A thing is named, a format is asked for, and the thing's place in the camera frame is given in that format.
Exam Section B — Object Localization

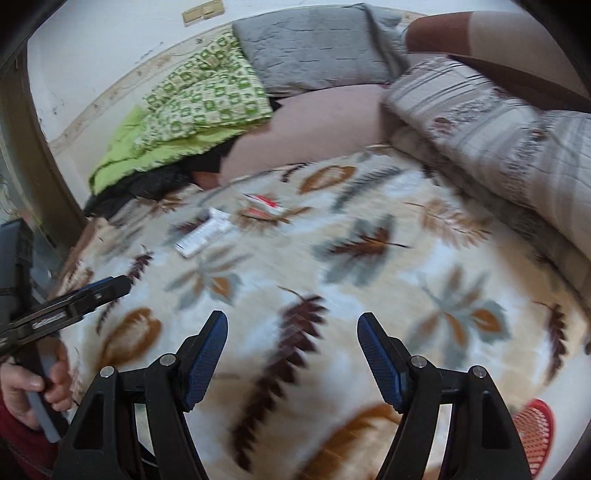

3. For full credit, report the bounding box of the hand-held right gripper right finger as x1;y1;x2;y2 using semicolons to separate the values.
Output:
358;312;534;480

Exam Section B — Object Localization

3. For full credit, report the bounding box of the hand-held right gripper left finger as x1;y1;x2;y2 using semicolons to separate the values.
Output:
54;310;229;480

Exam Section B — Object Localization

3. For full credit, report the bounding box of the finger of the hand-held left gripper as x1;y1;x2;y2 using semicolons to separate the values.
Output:
69;285;134;320
69;275;133;301

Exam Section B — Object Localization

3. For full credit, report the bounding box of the red mesh basket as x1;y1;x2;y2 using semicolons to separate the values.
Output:
510;399;555;479

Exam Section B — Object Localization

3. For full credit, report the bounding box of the person's left forearm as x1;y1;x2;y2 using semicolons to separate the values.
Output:
0;401;61;480

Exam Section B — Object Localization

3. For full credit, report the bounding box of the person's left hand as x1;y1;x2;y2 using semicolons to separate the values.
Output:
0;339;73;432

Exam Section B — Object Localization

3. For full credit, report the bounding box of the dark box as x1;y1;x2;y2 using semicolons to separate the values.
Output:
0;219;38;301

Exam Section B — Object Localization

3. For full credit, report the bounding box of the white tube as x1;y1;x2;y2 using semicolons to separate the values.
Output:
174;207;232;258

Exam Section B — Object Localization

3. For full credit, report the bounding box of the black cloth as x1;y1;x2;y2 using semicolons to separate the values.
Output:
83;138;241;217

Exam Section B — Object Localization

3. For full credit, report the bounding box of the leaf printed blanket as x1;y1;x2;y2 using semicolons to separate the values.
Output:
48;145;591;480

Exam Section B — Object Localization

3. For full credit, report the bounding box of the red white packet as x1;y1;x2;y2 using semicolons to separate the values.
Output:
240;193;290;223

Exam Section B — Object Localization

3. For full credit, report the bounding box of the green patterned blanket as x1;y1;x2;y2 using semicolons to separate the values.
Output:
89;32;274;196

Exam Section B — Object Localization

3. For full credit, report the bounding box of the pink bed sheet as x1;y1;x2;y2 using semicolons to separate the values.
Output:
216;83;394;186

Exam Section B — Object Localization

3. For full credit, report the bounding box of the striped beige quilt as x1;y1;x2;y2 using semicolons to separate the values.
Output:
381;55;591;283

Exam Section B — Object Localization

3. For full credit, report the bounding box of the grey pillow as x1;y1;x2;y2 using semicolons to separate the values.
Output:
232;4;411;96

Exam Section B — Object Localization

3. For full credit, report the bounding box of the brown beige cushion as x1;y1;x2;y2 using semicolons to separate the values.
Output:
405;10;591;114

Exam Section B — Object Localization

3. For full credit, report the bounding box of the brown door frame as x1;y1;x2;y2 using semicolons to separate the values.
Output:
0;46;89;278

